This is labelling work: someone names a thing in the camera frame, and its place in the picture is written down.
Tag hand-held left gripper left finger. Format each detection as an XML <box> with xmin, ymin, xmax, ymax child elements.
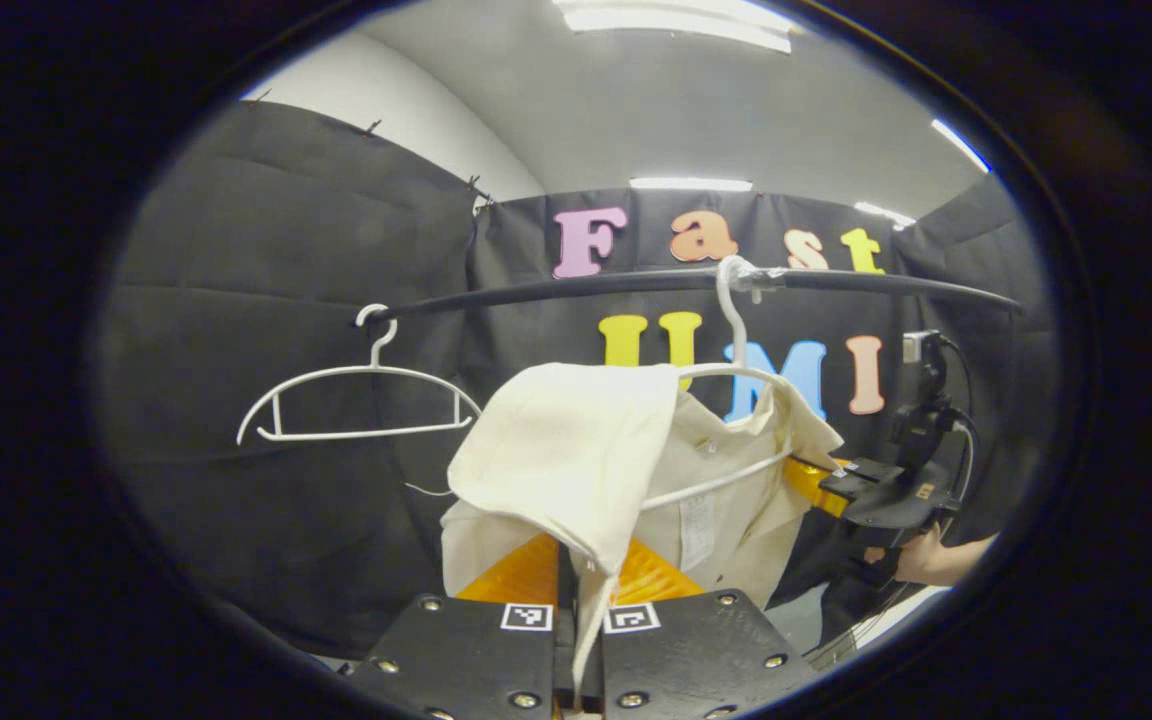
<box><xmin>348</xmin><ymin>533</ymin><xmax>565</xmax><ymax>720</ymax></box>

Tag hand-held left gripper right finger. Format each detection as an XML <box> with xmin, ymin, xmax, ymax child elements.
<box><xmin>576</xmin><ymin>538</ymin><xmax>819</xmax><ymax>720</ymax></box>

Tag cream button shirt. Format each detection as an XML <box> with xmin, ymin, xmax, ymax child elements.
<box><xmin>439</xmin><ymin>362</ymin><xmax>845</xmax><ymax>701</ymax></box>

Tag white hanger with taped hook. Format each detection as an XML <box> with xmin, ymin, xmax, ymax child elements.
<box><xmin>636</xmin><ymin>255</ymin><xmax>799</xmax><ymax>513</ymax></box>

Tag white plastic hanger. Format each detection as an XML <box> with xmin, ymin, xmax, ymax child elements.
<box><xmin>236</xmin><ymin>303</ymin><xmax>483</xmax><ymax>446</ymax></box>

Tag black backdrop cloth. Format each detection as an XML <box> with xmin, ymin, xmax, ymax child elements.
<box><xmin>96</xmin><ymin>100</ymin><xmax>1062</xmax><ymax>661</ymax></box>

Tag large ceiling light panel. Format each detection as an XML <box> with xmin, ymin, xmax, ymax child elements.
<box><xmin>551</xmin><ymin>0</ymin><xmax>797</xmax><ymax>54</ymax></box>

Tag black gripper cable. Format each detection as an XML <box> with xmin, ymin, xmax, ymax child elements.
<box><xmin>939</xmin><ymin>338</ymin><xmax>982</xmax><ymax>506</ymax></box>

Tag thin floor cables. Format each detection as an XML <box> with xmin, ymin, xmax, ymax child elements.
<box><xmin>804</xmin><ymin>585</ymin><xmax>922</xmax><ymax>669</ymax></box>

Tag black clothes rail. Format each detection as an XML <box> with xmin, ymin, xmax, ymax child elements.
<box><xmin>354</xmin><ymin>265</ymin><xmax>1027</xmax><ymax>327</ymax></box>

